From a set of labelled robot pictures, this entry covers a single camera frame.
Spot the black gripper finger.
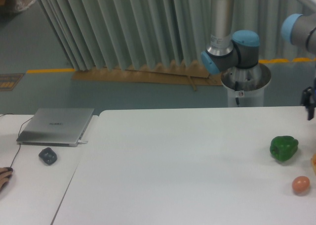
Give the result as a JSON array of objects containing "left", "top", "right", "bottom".
[{"left": 300, "top": 87, "right": 316, "bottom": 121}]

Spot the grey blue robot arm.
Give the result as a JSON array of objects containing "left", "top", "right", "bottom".
[{"left": 201, "top": 0, "right": 316, "bottom": 120}]

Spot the orange basket edge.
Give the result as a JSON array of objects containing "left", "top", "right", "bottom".
[{"left": 310, "top": 154, "right": 316, "bottom": 175}]

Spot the person's hand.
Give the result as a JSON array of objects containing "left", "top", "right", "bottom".
[{"left": 0, "top": 167, "right": 13, "bottom": 190}]

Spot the green bell pepper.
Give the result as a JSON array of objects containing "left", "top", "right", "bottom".
[{"left": 270, "top": 135, "right": 299, "bottom": 162}]

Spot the brown egg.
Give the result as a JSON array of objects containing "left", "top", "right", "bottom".
[{"left": 292, "top": 176, "right": 310, "bottom": 193}]

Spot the pale green curtain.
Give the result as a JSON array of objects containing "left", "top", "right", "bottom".
[{"left": 38, "top": 0, "right": 316, "bottom": 70}]

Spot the white usb plug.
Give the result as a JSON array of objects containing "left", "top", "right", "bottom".
[{"left": 78, "top": 140, "right": 88, "bottom": 145}]

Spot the silver laptop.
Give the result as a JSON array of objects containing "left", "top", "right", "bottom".
[{"left": 16, "top": 108, "right": 94, "bottom": 146}]

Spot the dark grey clicker device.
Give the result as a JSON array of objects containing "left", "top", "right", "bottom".
[{"left": 39, "top": 147, "right": 58, "bottom": 166}]

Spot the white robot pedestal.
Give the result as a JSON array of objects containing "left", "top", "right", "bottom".
[{"left": 221, "top": 63, "right": 271, "bottom": 107}]

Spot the black mouse cable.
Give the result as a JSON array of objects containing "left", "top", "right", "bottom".
[{"left": 0, "top": 113, "right": 34, "bottom": 168}]

